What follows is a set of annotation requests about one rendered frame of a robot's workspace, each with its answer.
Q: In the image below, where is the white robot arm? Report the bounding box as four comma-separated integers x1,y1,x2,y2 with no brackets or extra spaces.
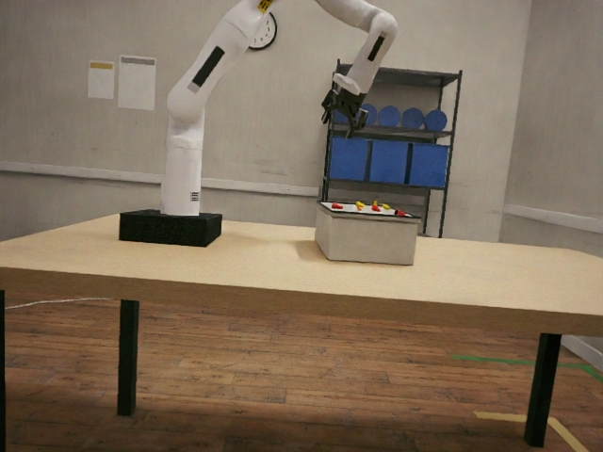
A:
160,0,398,216

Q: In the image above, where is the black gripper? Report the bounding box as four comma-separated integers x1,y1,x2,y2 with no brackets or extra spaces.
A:
321,87,369,139

